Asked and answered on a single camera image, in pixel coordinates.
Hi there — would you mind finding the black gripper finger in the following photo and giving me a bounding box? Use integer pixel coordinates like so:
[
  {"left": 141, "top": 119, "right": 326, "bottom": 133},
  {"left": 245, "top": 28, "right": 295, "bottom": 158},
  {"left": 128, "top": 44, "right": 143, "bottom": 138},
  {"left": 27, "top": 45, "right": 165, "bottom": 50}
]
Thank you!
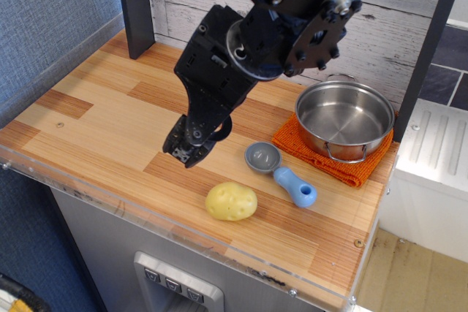
[
  {"left": 210, "top": 116, "right": 233, "bottom": 142},
  {"left": 167, "top": 140, "right": 216, "bottom": 168}
]

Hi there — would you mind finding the clear acrylic edge guard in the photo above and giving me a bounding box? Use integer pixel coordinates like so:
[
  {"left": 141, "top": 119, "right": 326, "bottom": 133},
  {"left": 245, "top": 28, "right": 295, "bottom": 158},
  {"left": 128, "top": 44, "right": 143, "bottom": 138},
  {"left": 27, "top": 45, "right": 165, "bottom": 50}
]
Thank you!
[{"left": 1, "top": 147, "right": 361, "bottom": 311}]

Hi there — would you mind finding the orange knitted cloth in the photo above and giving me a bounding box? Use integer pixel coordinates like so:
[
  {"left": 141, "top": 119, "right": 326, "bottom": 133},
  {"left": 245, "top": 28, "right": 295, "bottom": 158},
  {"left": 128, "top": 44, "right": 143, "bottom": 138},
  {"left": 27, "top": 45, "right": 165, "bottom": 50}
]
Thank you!
[{"left": 271, "top": 114, "right": 393, "bottom": 188}]

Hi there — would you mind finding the white ribbed side counter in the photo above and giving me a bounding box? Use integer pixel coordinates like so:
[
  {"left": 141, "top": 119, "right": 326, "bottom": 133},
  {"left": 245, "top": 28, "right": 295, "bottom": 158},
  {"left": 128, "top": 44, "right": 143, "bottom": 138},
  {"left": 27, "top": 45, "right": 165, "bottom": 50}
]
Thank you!
[{"left": 379, "top": 99, "right": 467, "bottom": 262}]

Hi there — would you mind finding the stainless steel pot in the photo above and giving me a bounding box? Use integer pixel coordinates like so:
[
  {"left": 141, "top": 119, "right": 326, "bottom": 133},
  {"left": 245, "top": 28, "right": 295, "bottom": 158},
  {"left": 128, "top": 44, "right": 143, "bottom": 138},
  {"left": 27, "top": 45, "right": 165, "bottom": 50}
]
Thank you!
[{"left": 295, "top": 73, "right": 396, "bottom": 164}]

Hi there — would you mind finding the dark grey right post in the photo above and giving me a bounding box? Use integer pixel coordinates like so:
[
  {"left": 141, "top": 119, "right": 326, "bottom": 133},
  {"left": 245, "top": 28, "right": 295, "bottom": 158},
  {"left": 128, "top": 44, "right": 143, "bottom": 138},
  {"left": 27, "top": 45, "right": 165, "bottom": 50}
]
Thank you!
[{"left": 393, "top": 0, "right": 455, "bottom": 142}]

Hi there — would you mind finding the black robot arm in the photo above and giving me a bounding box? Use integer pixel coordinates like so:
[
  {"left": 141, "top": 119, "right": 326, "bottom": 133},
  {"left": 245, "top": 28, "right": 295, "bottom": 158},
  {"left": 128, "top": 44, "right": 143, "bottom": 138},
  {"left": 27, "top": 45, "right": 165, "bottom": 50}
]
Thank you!
[{"left": 162, "top": 0, "right": 362, "bottom": 168}]

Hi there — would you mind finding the dark grey post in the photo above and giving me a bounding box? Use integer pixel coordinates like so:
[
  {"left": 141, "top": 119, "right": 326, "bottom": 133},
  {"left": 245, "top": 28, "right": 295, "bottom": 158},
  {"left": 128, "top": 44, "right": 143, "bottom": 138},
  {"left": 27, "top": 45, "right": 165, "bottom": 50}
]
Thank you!
[
  {"left": 121, "top": 0, "right": 155, "bottom": 59},
  {"left": 393, "top": 0, "right": 455, "bottom": 142}
]

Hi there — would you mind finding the silver dispenser button panel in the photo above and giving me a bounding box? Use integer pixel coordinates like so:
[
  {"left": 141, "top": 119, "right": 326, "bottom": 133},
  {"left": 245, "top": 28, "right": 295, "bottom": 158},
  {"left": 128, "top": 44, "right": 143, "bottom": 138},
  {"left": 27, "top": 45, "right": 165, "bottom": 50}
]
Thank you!
[{"left": 134, "top": 251, "right": 224, "bottom": 311}]

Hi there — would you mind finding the grey scoop with blue handle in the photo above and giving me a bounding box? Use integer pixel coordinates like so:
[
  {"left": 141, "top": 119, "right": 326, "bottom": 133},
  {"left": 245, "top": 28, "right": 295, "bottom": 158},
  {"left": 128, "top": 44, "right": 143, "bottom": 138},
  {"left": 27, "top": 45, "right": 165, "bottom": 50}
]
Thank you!
[{"left": 244, "top": 142, "right": 317, "bottom": 208}]

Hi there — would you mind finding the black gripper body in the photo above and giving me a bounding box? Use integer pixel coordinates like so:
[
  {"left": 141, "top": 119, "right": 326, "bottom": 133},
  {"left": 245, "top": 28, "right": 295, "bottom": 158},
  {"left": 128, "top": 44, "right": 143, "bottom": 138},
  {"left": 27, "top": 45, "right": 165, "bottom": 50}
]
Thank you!
[{"left": 163, "top": 5, "right": 256, "bottom": 153}]

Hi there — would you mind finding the yellow black object bottom left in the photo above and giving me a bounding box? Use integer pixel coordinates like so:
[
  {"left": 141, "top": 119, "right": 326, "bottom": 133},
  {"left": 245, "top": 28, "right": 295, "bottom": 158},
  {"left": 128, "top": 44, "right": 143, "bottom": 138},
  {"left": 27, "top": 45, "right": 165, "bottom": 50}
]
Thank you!
[{"left": 1, "top": 274, "right": 51, "bottom": 312}]

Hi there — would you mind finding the yellow potato-shaped egg toy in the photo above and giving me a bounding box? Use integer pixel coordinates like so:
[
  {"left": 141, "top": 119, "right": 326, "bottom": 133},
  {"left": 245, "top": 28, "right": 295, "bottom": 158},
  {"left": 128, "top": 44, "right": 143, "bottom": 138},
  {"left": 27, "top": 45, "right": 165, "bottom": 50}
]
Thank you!
[{"left": 205, "top": 182, "right": 257, "bottom": 221}]

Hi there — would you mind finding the dark grey left post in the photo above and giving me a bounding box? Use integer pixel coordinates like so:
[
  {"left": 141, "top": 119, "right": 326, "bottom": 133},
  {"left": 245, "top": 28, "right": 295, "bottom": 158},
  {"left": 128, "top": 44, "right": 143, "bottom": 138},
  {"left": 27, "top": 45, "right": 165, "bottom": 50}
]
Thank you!
[{"left": 121, "top": 0, "right": 155, "bottom": 59}]

